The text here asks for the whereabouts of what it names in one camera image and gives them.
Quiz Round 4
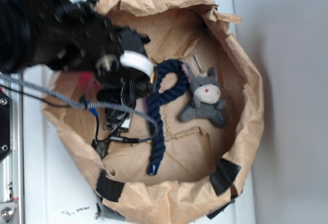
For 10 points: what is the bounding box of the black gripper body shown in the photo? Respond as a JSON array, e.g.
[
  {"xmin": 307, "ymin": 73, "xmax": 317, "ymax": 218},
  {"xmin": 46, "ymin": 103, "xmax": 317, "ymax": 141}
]
[{"xmin": 46, "ymin": 0, "xmax": 158, "ymax": 135}]

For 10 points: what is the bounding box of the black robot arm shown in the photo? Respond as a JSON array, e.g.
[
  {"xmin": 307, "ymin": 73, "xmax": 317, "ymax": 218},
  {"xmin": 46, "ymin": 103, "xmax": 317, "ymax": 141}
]
[{"xmin": 1, "ymin": 0, "xmax": 157, "ymax": 104}]

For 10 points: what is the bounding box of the grey plush donkey toy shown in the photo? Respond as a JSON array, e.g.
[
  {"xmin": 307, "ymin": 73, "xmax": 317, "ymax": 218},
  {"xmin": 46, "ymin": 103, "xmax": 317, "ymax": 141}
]
[{"xmin": 179, "ymin": 63, "xmax": 227, "ymax": 128}]

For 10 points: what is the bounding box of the crumpled brown paper bag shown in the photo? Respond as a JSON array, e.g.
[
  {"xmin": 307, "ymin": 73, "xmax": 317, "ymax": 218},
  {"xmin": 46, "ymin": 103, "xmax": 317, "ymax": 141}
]
[{"xmin": 43, "ymin": 0, "xmax": 264, "ymax": 223}]

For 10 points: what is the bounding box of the black tape piece front left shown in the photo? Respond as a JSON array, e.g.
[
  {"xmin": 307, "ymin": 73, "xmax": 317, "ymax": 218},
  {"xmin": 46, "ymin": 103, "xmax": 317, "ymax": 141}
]
[{"xmin": 96, "ymin": 170, "xmax": 125, "ymax": 202}]

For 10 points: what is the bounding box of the black tape piece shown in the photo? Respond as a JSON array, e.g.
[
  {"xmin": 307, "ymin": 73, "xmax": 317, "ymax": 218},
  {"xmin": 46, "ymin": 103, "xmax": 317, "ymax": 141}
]
[
  {"xmin": 96, "ymin": 170, "xmax": 125, "ymax": 202},
  {"xmin": 210, "ymin": 158, "xmax": 241, "ymax": 196}
]

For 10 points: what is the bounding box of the black tape piece front right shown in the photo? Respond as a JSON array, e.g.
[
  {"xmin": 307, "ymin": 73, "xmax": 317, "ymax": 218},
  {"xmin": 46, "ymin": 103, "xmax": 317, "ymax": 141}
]
[{"xmin": 210, "ymin": 158, "xmax": 241, "ymax": 196}]

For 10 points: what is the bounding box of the dark blue rope toy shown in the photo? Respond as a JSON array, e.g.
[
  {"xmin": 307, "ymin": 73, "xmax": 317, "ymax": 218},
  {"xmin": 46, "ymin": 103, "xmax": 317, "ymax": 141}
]
[{"xmin": 146, "ymin": 59, "xmax": 189, "ymax": 175}]

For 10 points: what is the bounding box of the thin black cable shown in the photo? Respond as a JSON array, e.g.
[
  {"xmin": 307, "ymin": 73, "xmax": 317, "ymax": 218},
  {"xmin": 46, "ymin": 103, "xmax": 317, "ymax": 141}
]
[{"xmin": 0, "ymin": 84, "xmax": 100, "ymax": 142}]

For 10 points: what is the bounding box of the braided grey white cable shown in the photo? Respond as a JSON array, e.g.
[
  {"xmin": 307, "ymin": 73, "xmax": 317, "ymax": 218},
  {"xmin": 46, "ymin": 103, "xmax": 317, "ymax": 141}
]
[{"xmin": 0, "ymin": 72, "xmax": 160, "ymax": 144}]

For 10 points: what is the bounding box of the aluminium frame rail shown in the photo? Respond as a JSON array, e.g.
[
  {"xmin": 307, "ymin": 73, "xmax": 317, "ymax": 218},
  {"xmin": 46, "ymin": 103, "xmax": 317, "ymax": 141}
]
[{"xmin": 1, "ymin": 79, "xmax": 25, "ymax": 223}]

